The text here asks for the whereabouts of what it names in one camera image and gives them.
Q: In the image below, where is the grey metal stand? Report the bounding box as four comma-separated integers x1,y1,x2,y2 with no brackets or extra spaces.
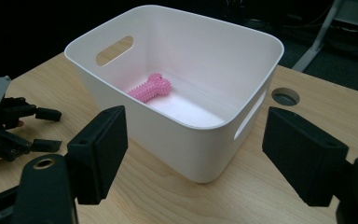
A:
292,0,358,73

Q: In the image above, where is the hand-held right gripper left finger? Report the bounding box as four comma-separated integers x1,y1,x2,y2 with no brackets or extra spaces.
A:
66,105,129,205

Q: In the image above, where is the white plastic bin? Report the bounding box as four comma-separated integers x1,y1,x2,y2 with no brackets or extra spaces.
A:
63,4,285,184

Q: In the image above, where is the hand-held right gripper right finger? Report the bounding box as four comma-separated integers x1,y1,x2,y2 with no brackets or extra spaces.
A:
261,105,350,208

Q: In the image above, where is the round table cable grommet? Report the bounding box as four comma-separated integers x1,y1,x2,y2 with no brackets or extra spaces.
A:
271,87,301,107

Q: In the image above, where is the pink spiky bone toy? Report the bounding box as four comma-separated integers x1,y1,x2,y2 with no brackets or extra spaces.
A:
128,73,172,104

